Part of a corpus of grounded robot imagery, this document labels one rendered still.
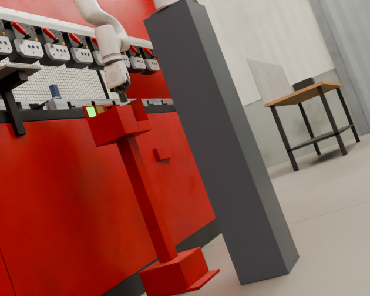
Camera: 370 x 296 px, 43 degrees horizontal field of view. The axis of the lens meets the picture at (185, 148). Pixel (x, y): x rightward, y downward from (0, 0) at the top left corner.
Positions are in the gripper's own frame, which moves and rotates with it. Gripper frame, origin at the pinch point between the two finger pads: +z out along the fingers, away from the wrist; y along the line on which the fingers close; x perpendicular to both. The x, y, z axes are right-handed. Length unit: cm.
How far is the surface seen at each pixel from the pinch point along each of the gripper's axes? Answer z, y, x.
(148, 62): -35, -45, 106
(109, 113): 6.8, 1.9, -15.1
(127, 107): 5.9, 5.9, -7.4
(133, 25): -63, -48, 105
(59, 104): -8.1, -36.5, 1.1
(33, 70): -15.1, -10.5, -36.8
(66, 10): -61, -42, 32
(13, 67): -15, -9, -48
